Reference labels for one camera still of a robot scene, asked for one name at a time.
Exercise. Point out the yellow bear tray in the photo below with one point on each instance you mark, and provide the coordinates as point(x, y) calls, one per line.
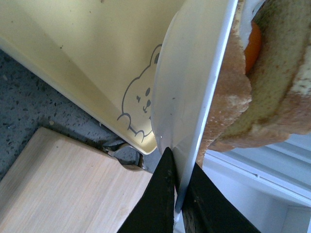
point(100, 54)

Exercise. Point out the fried egg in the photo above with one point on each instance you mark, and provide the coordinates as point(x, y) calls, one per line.
point(252, 51)

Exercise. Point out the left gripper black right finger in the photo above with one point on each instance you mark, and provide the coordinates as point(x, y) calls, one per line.
point(207, 210)

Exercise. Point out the wooden cutting board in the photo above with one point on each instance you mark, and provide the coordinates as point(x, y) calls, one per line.
point(59, 185)

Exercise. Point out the metal board handle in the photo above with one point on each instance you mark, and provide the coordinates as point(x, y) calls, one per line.
point(125, 153)

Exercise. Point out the bread slice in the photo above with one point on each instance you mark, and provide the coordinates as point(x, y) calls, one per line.
point(281, 77)
point(232, 96)

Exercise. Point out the white plate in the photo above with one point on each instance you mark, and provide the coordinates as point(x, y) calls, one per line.
point(185, 80)

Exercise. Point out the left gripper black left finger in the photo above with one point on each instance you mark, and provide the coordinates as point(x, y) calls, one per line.
point(154, 212)

